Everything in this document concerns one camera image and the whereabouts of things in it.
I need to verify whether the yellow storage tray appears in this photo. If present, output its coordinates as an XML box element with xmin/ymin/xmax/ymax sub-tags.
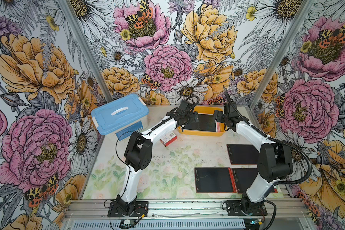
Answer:
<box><xmin>177</xmin><ymin>105</ymin><xmax>225</xmax><ymax>137</ymax></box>

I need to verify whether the pink white writing tablet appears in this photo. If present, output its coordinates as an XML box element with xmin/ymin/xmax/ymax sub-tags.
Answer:
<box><xmin>185</xmin><ymin>114</ymin><xmax>221</xmax><ymax>132</ymax></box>

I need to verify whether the red writing tablet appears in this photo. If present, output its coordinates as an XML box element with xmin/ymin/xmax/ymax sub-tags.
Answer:
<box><xmin>194</xmin><ymin>167</ymin><xmax>237</xmax><ymax>193</ymax></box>
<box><xmin>231</xmin><ymin>167</ymin><xmax>278</xmax><ymax>194</ymax></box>
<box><xmin>227</xmin><ymin>144</ymin><xmax>259</xmax><ymax>165</ymax></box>

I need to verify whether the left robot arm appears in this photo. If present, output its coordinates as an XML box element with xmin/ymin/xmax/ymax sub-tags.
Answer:
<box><xmin>113</xmin><ymin>96</ymin><xmax>199</xmax><ymax>216</ymax></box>

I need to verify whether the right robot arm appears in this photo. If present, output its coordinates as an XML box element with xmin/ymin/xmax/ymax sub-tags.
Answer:
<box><xmin>214</xmin><ymin>102</ymin><xmax>293</xmax><ymax>215</ymax></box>

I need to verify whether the blue lidded storage box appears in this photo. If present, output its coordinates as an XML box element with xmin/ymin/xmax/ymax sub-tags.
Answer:
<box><xmin>91</xmin><ymin>94</ymin><xmax>149</xmax><ymax>140</ymax></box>

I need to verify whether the small red white carton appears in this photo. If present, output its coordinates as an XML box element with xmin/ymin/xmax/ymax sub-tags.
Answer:
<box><xmin>160</xmin><ymin>132</ymin><xmax>177</xmax><ymax>147</ymax></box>

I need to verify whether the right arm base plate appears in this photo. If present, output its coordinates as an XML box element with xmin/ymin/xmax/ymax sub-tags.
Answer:
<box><xmin>223</xmin><ymin>200</ymin><xmax>267</xmax><ymax>216</ymax></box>

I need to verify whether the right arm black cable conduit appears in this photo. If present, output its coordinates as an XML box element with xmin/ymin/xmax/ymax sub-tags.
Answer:
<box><xmin>224</xmin><ymin>91</ymin><xmax>313</xmax><ymax>186</ymax></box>

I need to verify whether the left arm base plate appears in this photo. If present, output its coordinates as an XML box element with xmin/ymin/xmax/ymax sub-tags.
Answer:
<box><xmin>107</xmin><ymin>200</ymin><xmax>149</xmax><ymax>218</ymax></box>

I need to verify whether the aluminium front rail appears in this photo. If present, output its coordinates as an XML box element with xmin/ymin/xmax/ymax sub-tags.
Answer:
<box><xmin>62</xmin><ymin>198</ymin><xmax>316</xmax><ymax>230</ymax></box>

